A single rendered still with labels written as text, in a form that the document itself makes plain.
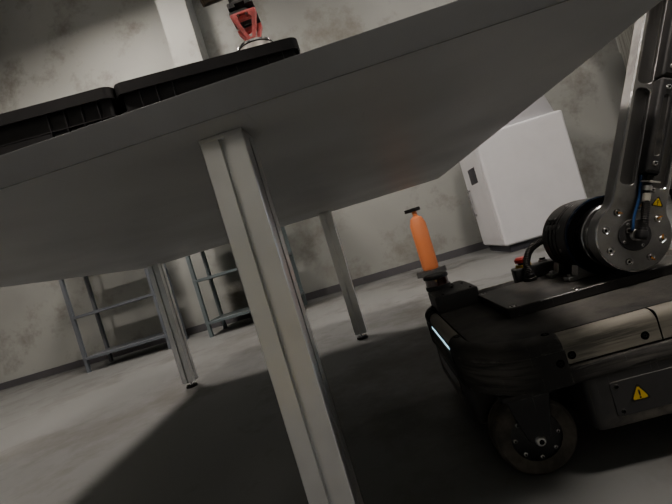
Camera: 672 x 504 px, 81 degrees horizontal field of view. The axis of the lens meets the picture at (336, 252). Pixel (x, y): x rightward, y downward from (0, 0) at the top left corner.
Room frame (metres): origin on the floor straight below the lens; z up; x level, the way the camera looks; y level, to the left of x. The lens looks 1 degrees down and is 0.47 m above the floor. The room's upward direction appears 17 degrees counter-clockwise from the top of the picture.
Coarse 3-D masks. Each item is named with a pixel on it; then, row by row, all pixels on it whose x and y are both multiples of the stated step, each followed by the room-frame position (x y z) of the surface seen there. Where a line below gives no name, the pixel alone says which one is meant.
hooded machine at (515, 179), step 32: (544, 96) 3.36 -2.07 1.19; (512, 128) 3.34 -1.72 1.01; (544, 128) 3.32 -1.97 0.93; (480, 160) 3.38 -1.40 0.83; (512, 160) 3.35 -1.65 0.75; (544, 160) 3.33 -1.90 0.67; (480, 192) 3.60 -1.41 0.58; (512, 192) 3.35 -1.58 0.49; (544, 192) 3.33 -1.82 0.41; (576, 192) 3.31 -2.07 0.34; (480, 224) 3.89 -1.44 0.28; (512, 224) 3.36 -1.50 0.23; (544, 224) 3.34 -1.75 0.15
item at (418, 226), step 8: (416, 208) 3.46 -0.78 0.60; (416, 216) 3.47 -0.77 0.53; (416, 224) 3.44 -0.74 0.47; (424, 224) 3.45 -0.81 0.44; (416, 232) 3.45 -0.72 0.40; (424, 232) 3.44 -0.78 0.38; (416, 240) 3.47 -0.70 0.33; (424, 240) 3.44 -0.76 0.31; (416, 248) 3.51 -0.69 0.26; (424, 248) 3.44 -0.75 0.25; (432, 248) 3.46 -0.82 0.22; (424, 256) 3.45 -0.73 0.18; (432, 256) 3.44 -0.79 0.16; (424, 264) 3.46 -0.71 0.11; (432, 264) 3.44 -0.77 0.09; (424, 272) 3.44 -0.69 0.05; (432, 272) 3.38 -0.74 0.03
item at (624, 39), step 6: (624, 30) 3.52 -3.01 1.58; (630, 30) 3.45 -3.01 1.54; (618, 36) 3.60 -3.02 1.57; (624, 36) 3.54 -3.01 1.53; (630, 36) 3.47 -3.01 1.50; (618, 42) 3.62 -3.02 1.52; (624, 42) 3.56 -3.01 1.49; (630, 42) 3.49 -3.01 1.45; (624, 48) 3.58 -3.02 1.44; (624, 54) 3.60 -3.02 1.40; (624, 60) 3.62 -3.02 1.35
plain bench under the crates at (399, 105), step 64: (512, 0) 0.44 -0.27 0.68; (576, 0) 0.44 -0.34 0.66; (640, 0) 0.49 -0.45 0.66; (320, 64) 0.45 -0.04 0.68; (384, 64) 0.46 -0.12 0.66; (448, 64) 0.52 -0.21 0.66; (512, 64) 0.59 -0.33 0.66; (576, 64) 0.69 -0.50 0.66; (128, 128) 0.47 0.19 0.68; (192, 128) 0.47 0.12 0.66; (256, 128) 0.54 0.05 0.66; (320, 128) 0.62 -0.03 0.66; (384, 128) 0.74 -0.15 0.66; (448, 128) 0.90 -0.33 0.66; (0, 192) 0.49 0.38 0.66; (64, 192) 0.56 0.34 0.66; (128, 192) 0.65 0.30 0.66; (192, 192) 0.78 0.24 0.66; (256, 192) 0.51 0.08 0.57; (320, 192) 1.28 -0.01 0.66; (384, 192) 1.89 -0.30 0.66; (0, 256) 0.83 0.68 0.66; (64, 256) 1.05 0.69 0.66; (128, 256) 1.43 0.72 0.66; (256, 256) 0.52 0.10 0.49; (256, 320) 0.52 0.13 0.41; (192, 384) 2.04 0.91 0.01; (320, 384) 0.52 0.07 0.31; (320, 448) 0.51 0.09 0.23
